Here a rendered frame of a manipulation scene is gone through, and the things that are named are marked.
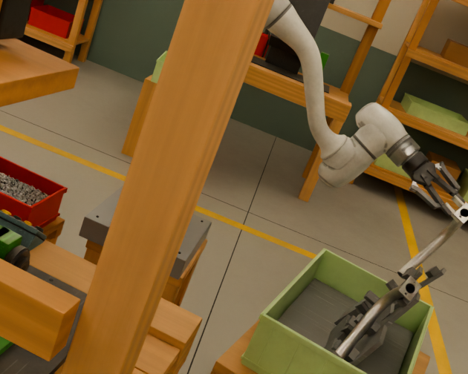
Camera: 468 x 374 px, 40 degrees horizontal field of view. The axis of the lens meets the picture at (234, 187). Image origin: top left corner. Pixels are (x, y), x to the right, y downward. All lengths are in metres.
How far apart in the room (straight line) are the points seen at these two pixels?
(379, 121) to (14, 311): 1.31
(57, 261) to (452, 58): 5.14
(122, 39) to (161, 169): 6.34
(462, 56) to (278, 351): 4.95
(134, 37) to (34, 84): 6.14
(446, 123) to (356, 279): 4.32
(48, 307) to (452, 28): 6.22
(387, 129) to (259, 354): 0.76
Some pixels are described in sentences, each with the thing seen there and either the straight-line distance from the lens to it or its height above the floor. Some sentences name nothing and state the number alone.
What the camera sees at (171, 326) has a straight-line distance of 1.69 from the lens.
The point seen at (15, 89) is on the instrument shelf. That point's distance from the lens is 0.99.
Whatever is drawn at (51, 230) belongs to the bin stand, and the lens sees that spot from 2.15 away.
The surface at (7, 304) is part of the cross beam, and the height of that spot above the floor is 1.24.
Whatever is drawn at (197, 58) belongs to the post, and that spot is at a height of 1.68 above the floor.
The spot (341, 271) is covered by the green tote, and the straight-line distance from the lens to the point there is 2.31.
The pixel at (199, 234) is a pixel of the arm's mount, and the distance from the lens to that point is 2.13.
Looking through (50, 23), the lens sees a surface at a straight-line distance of 6.87.
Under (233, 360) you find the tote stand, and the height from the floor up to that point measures 0.79.
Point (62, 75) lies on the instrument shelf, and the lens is 1.10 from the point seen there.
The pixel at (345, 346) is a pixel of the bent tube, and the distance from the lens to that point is 1.79.
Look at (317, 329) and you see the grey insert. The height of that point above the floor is 0.85.
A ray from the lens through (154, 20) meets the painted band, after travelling 7.08.
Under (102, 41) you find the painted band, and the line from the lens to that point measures 7.28.
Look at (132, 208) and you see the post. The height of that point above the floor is 1.45.
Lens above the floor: 1.84
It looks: 21 degrees down
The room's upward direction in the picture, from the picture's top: 22 degrees clockwise
